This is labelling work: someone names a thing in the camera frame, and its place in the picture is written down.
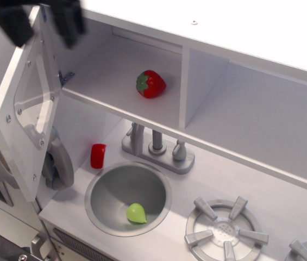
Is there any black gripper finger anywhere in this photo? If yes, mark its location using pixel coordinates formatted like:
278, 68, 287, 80
49, 0, 86, 49
0, 1, 34, 47

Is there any white microwave door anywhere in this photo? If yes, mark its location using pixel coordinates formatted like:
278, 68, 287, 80
0, 5, 61, 202

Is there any red toy strawberry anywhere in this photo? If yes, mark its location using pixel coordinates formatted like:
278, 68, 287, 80
136, 70, 167, 98

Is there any red toy cylinder piece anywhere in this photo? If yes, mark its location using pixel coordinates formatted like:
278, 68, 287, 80
90, 144, 106, 169

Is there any grey toy telephone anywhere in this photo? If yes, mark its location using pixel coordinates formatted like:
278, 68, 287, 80
42, 127, 74, 191

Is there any grey toy faucet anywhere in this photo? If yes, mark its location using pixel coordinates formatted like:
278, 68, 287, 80
122, 122, 195, 175

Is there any grey round sink bowl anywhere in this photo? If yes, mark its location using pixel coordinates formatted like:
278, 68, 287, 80
85, 161, 172, 237

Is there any white toy kitchen shelf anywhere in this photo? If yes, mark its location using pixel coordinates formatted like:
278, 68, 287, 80
47, 1, 307, 189

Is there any green toy pear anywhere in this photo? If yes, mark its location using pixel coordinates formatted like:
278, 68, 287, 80
126, 203, 147, 223

